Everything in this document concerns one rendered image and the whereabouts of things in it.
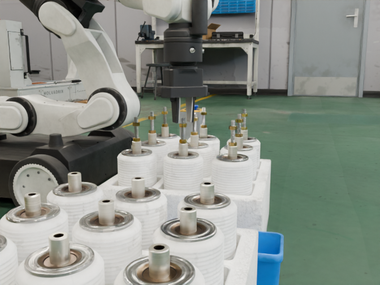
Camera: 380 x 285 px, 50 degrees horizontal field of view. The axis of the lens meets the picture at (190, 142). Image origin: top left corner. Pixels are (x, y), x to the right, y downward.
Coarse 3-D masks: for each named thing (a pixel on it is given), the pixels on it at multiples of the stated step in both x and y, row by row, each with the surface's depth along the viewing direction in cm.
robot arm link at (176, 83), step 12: (168, 48) 90; (180, 48) 88; (192, 48) 89; (168, 60) 90; (180, 60) 89; (192, 60) 89; (168, 72) 91; (180, 72) 91; (192, 72) 92; (168, 84) 91; (180, 84) 91; (192, 84) 93; (168, 96) 90; (180, 96) 91; (192, 96) 93
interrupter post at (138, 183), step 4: (140, 176) 69; (132, 180) 67; (136, 180) 67; (140, 180) 67; (144, 180) 68; (132, 184) 67; (136, 184) 67; (140, 184) 67; (144, 184) 68; (132, 188) 67; (136, 188) 67; (140, 188) 67; (144, 188) 68; (132, 192) 68; (136, 192) 67; (140, 192) 67; (144, 192) 68; (132, 196) 68; (136, 196) 67; (140, 196) 67
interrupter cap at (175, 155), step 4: (172, 152) 100; (176, 152) 100; (188, 152) 100; (192, 152) 100; (168, 156) 96; (172, 156) 96; (176, 156) 95; (188, 156) 95; (192, 156) 96; (196, 156) 95
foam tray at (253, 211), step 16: (160, 176) 106; (256, 176) 111; (112, 192) 95; (176, 192) 93; (192, 192) 93; (256, 192) 93; (176, 208) 92; (240, 208) 89; (256, 208) 88; (240, 224) 89; (256, 224) 88
